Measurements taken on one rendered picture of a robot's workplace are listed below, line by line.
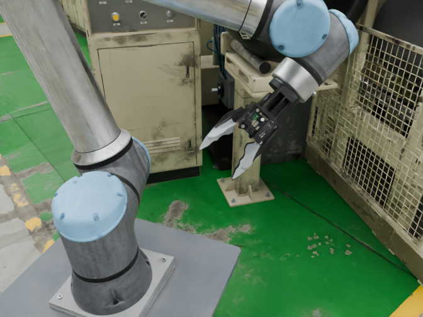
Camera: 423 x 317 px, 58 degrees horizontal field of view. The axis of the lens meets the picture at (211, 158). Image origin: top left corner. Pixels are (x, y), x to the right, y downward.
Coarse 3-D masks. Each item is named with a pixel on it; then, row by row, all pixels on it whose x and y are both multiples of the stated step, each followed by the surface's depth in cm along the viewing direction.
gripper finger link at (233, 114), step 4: (240, 108) 80; (228, 112) 80; (232, 112) 79; (236, 112) 79; (224, 116) 80; (228, 116) 80; (232, 116) 79; (236, 116) 79; (220, 120) 80; (224, 120) 80; (236, 120) 80; (220, 124) 80
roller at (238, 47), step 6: (234, 42) 167; (234, 48) 166; (240, 48) 160; (246, 48) 156; (240, 54) 160; (246, 54) 154; (252, 54) 150; (252, 60) 148; (258, 60) 144; (264, 60) 143; (258, 66) 143; (264, 66) 142; (270, 66) 143; (264, 72) 143
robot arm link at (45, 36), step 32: (0, 0) 69; (32, 0) 70; (32, 32) 72; (64, 32) 75; (32, 64) 76; (64, 64) 76; (64, 96) 79; (96, 96) 83; (64, 128) 86; (96, 128) 84; (96, 160) 86; (128, 160) 90
